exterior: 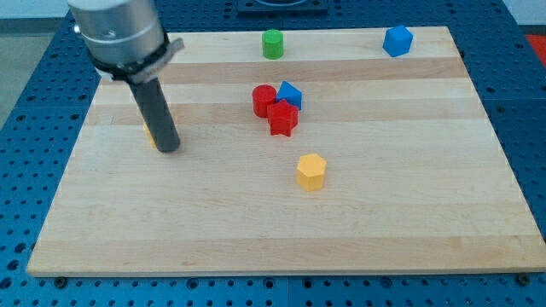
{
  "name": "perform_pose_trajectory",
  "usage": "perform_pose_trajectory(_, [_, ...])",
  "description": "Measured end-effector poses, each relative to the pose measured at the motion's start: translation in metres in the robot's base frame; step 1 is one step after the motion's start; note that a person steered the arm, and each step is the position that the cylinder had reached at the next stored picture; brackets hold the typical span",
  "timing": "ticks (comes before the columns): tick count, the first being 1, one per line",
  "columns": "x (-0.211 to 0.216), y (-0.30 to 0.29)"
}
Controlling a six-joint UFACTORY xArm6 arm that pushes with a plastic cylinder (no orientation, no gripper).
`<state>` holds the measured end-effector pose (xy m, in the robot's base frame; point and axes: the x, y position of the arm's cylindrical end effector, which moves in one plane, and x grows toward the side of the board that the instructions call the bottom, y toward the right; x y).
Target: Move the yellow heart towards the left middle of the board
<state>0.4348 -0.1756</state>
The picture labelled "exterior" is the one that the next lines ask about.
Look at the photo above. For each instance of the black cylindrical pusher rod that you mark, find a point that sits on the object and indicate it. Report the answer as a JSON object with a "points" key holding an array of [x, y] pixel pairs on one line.
{"points": [[152, 104]]}

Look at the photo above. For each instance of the yellow heart block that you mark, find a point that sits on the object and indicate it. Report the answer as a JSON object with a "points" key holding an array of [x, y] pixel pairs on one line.
{"points": [[149, 136]]}

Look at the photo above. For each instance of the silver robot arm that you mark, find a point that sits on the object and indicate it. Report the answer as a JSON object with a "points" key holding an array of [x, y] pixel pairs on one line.
{"points": [[127, 42]]}

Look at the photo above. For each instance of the wooden board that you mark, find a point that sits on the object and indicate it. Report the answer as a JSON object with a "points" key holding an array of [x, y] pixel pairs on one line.
{"points": [[416, 180]]}

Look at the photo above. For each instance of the red cylinder block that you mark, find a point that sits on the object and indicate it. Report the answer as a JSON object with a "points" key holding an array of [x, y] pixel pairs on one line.
{"points": [[263, 95]]}

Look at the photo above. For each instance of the red star block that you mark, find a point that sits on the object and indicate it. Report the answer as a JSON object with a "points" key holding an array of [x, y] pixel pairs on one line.
{"points": [[282, 117]]}

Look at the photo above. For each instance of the blue triangle block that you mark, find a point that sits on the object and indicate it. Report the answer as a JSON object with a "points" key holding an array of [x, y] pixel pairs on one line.
{"points": [[291, 94]]}

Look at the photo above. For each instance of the green cylinder block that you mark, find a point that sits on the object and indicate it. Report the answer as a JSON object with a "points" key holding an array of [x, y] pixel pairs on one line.
{"points": [[272, 44]]}

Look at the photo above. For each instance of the yellow hexagon block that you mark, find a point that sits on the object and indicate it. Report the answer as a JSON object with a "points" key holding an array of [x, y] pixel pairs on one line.
{"points": [[311, 170]]}

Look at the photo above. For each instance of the blue hexagon block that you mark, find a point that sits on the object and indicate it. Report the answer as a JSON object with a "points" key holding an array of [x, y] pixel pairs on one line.
{"points": [[397, 41]]}

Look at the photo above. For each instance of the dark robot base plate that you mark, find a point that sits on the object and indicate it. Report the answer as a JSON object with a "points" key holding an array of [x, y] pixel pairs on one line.
{"points": [[280, 6]]}

